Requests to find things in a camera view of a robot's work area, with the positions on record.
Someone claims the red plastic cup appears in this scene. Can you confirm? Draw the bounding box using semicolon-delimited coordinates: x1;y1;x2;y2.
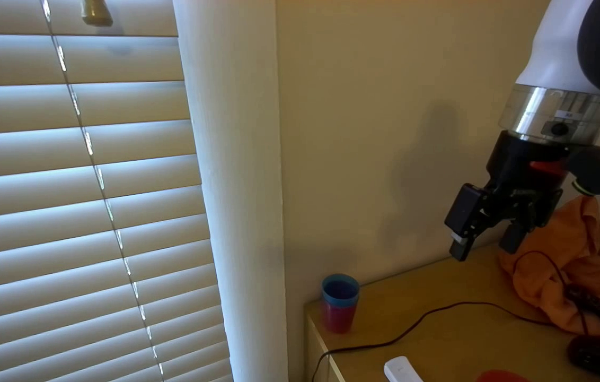
323;302;359;335

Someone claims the thin black cable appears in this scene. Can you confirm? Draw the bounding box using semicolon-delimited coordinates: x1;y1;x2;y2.
307;246;592;382

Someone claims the white remote with face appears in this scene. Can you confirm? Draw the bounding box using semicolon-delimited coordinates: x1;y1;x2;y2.
381;354;424;382

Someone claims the orange cloth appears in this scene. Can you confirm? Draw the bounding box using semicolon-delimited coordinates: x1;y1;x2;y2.
497;195;600;336

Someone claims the blue plastic cup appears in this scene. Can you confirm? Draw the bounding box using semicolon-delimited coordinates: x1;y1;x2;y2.
321;272;363;311

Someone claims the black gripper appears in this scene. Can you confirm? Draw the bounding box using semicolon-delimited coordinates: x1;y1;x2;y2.
443;128;576;263

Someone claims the white window blind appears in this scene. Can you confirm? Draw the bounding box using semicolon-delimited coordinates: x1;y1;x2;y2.
0;0;233;382

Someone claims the white window frame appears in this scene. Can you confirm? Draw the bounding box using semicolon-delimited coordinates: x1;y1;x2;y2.
169;0;291;382

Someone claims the brass blind fitting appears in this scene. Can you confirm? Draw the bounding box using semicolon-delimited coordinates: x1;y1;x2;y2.
78;0;114;28

